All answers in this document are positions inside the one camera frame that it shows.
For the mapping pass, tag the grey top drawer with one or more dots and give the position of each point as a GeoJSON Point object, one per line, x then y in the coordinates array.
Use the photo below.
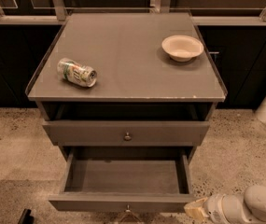
{"type": "Point", "coordinates": [103, 133]}

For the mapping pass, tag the black object on floor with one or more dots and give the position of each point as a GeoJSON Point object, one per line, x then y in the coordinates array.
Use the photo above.
{"type": "Point", "coordinates": [26, 217]}

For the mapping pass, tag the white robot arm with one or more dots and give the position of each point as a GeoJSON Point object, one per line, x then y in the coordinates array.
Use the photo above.
{"type": "Point", "coordinates": [246, 208]}

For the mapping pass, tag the green white soda can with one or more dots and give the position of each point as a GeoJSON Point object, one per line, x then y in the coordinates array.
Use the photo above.
{"type": "Point", "coordinates": [82, 75]}

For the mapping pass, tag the grey drawer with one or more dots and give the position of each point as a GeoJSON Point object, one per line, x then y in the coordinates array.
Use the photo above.
{"type": "Point", "coordinates": [115, 179]}
{"type": "Point", "coordinates": [103, 133]}

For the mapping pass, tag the white paper bowl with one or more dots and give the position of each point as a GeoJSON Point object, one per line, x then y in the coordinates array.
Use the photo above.
{"type": "Point", "coordinates": [182, 48]}

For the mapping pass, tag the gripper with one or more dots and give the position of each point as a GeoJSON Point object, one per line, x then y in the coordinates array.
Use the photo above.
{"type": "Point", "coordinates": [214, 206]}

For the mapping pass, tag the metal middle drawer knob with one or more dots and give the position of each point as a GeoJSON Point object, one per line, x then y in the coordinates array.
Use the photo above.
{"type": "Point", "coordinates": [129, 217]}

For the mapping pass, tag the grey drawer cabinet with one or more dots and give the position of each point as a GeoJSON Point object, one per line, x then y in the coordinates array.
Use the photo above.
{"type": "Point", "coordinates": [136, 79]}

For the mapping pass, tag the round metal drawer knob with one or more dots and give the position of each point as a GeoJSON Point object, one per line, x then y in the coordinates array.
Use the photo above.
{"type": "Point", "coordinates": [127, 137]}

